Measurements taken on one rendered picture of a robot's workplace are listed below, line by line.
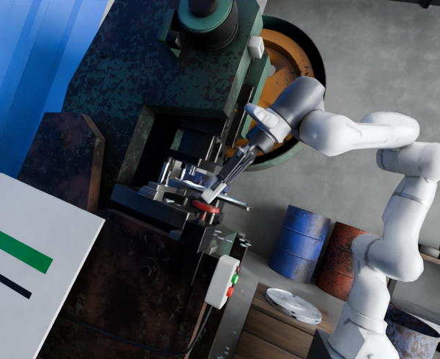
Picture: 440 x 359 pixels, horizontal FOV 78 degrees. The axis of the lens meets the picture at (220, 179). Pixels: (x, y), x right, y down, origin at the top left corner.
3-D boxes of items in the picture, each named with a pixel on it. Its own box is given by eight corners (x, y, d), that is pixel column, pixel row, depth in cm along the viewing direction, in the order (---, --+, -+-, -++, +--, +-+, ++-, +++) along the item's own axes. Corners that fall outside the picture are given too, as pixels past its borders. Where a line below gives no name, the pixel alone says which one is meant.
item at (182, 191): (197, 198, 119) (201, 188, 119) (184, 196, 104) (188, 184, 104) (179, 191, 121) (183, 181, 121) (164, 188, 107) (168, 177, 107)
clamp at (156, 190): (175, 201, 104) (184, 176, 104) (153, 199, 88) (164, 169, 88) (162, 196, 106) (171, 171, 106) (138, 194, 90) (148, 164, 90)
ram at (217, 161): (226, 169, 117) (248, 105, 117) (216, 164, 102) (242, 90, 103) (190, 158, 122) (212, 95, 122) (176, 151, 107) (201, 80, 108)
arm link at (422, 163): (404, 206, 97) (426, 162, 98) (456, 219, 81) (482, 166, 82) (368, 181, 91) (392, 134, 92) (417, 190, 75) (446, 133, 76)
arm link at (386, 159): (446, 113, 83) (396, 118, 98) (402, 110, 77) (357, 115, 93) (438, 177, 85) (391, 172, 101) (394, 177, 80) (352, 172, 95)
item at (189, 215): (221, 224, 130) (225, 212, 130) (182, 231, 87) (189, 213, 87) (167, 203, 139) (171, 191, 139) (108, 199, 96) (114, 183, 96)
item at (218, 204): (244, 238, 111) (255, 206, 111) (237, 242, 97) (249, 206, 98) (190, 216, 118) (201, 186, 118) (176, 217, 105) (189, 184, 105)
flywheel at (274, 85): (185, 158, 173) (304, 172, 152) (171, 151, 153) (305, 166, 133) (203, 49, 178) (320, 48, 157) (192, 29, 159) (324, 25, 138)
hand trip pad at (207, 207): (212, 233, 76) (221, 208, 77) (205, 236, 71) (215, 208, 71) (190, 225, 78) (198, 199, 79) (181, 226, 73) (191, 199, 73)
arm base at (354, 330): (382, 354, 97) (395, 316, 97) (415, 392, 78) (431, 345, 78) (321, 329, 99) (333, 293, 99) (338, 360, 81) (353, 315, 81)
